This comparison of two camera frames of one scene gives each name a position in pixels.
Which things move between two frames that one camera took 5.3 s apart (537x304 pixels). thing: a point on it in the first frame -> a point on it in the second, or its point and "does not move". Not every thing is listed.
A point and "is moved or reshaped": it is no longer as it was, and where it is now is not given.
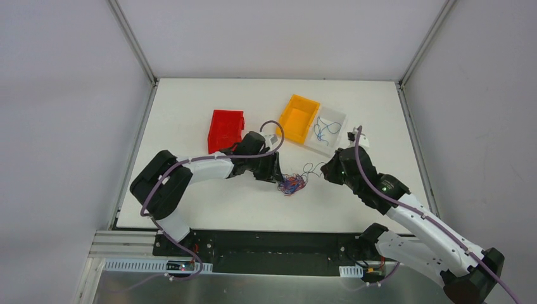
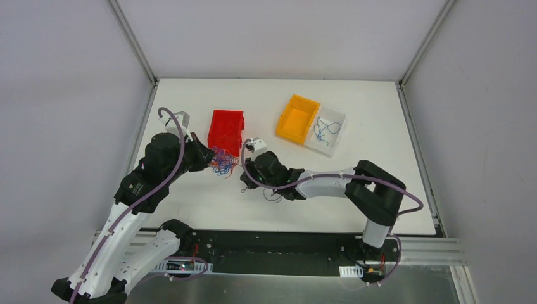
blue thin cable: (333, 127) does not move
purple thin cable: (308, 167) -> (243, 190)
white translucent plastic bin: (325, 130) does not move
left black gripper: (273, 168) -> (201, 152)
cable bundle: (290, 183) is moved or reshaped
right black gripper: (331, 170) -> (250, 170)
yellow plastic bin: (297, 119) does not move
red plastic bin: (225, 130) does not move
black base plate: (271, 251) does not move
